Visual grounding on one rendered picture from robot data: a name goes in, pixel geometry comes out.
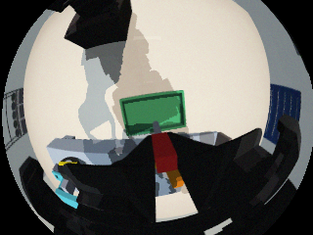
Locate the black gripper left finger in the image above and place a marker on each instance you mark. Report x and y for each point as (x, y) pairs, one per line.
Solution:
(134, 178)

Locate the red-headed metal pin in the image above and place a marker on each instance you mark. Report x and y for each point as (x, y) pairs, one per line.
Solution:
(163, 150)

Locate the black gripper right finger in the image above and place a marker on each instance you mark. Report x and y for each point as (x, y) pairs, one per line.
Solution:
(201, 166)

